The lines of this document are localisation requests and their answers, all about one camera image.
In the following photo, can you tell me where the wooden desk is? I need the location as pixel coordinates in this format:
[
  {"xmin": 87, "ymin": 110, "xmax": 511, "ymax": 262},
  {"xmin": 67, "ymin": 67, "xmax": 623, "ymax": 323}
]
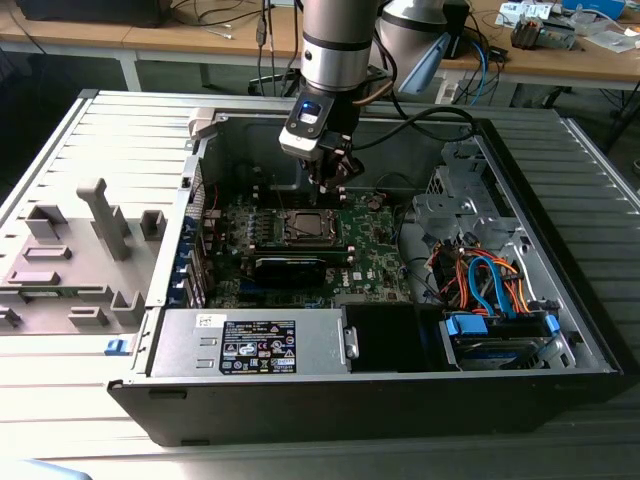
[
  {"xmin": 444, "ymin": 0, "xmax": 640, "ymax": 119},
  {"xmin": 0, "ymin": 0, "xmax": 306, "ymax": 94}
]

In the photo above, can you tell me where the thin red black wire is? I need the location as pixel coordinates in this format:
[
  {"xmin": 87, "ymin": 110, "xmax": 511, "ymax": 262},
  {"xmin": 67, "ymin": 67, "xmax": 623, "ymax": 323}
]
[{"xmin": 202, "ymin": 182, "xmax": 222, "ymax": 214}]

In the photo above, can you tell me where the silver drive cage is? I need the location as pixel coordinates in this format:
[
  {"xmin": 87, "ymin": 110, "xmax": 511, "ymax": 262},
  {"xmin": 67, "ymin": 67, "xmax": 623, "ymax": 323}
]
[{"xmin": 410, "ymin": 139, "xmax": 524, "ymax": 247}]

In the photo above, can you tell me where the grey power supply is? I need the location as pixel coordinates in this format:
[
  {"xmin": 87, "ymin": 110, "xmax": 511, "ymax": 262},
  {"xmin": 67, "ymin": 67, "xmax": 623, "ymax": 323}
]
[{"xmin": 147, "ymin": 308, "xmax": 347, "ymax": 379}]

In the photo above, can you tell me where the green motherboard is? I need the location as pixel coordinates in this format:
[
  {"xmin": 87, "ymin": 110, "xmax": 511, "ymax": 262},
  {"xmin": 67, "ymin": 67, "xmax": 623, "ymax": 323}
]
[{"xmin": 203, "ymin": 189, "xmax": 417, "ymax": 309}]

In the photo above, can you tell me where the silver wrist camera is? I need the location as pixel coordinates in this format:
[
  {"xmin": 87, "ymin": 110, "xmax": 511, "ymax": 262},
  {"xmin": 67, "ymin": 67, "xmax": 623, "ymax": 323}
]
[{"xmin": 278, "ymin": 93, "xmax": 336, "ymax": 161}]

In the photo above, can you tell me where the hard disk drive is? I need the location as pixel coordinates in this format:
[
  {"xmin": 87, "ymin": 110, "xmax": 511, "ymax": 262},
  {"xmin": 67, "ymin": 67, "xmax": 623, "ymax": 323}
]
[{"xmin": 452, "ymin": 335, "xmax": 546, "ymax": 372}]

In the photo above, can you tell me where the CPU socket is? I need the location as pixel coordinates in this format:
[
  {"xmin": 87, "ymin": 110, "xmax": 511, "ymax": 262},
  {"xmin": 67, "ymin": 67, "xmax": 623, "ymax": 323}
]
[{"xmin": 278, "ymin": 205, "xmax": 351, "ymax": 245}]

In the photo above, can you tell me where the dark CPU cooler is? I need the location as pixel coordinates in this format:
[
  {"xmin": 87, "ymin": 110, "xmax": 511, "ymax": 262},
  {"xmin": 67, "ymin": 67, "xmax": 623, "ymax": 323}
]
[{"xmin": 509, "ymin": 13, "xmax": 540, "ymax": 51}]

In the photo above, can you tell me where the metal socket cover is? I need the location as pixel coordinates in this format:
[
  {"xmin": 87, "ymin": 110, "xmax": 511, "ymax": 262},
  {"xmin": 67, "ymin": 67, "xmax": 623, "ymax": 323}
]
[{"xmin": 284, "ymin": 207, "xmax": 342, "ymax": 244}]

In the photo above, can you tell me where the orange flat cable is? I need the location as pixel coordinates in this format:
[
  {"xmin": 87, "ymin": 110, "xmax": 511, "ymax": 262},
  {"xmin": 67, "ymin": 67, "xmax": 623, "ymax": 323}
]
[{"xmin": 432, "ymin": 248, "xmax": 534, "ymax": 316}]

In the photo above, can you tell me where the grey case latch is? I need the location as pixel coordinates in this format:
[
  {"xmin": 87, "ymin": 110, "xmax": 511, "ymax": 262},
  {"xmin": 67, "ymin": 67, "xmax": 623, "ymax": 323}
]
[{"xmin": 187, "ymin": 106, "xmax": 222, "ymax": 142}]

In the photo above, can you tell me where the black silver PC case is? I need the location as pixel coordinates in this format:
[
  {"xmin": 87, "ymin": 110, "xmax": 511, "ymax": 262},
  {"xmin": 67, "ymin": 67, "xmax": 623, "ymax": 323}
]
[{"xmin": 107, "ymin": 107, "xmax": 626, "ymax": 447}]

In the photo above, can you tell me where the silver metal device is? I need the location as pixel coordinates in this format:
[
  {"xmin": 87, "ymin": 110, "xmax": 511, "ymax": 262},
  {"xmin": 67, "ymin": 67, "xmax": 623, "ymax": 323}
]
[{"xmin": 537, "ymin": 17, "xmax": 580, "ymax": 51}]

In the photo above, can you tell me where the blue flat cable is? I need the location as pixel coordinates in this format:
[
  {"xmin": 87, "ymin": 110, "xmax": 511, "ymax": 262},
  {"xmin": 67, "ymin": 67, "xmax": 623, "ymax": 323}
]
[{"xmin": 467, "ymin": 253, "xmax": 521, "ymax": 317}]

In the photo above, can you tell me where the grey parts rack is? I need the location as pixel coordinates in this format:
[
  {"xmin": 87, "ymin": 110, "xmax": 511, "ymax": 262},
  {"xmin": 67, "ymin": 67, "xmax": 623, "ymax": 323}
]
[{"xmin": 0, "ymin": 177, "xmax": 170, "ymax": 337}]

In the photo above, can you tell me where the blue box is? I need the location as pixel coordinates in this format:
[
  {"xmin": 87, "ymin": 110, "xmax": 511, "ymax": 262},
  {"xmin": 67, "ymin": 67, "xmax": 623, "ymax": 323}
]
[{"xmin": 560, "ymin": 0, "xmax": 627, "ymax": 17}]

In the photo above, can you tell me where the thin metal locking lever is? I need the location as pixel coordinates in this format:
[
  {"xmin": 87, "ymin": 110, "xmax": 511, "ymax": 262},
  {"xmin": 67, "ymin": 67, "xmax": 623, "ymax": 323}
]
[{"xmin": 272, "ymin": 174, "xmax": 288, "ymax": 215}]

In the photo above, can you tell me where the green RAM stick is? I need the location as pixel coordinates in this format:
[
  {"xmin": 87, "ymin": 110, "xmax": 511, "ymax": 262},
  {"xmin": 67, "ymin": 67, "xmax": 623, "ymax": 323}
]
[{"xmin": 257, "ymin": 243, "xmax": 350, "ymax": 262}]

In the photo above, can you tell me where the silver green CPU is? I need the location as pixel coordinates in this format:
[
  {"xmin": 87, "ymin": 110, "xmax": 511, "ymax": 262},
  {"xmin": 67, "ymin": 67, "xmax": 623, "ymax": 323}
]
[{"xmin": 293, "ymin": 212, "xmax": 326, "ymax": 236}]

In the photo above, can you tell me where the thick black gripper cable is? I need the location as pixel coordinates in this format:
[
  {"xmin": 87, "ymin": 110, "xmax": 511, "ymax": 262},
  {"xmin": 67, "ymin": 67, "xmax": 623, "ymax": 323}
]
[{"xmin": 349, "ymin": 105, "xmax": 481, "ymax": 151}]

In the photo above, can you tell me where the blue disk carrier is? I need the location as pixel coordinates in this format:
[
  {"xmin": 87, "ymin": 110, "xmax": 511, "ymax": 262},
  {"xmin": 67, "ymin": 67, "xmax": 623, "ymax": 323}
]
[{"xmin": 440, "ymin": 310, "xmax": 560, "ymax": 354}]

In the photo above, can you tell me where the pale blue rounded object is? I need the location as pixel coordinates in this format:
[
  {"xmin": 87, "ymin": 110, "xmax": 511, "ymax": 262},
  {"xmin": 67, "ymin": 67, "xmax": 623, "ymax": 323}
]
[{"xmin": 0, "ymin": 457, "xmax": 94, "ymax": 480}]

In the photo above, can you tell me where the black box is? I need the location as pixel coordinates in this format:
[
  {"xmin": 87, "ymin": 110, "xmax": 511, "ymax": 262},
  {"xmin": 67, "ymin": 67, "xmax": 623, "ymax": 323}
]
[{"xmin": 13, "ymin": 0, "xmax": 167, "ymax": 29}]

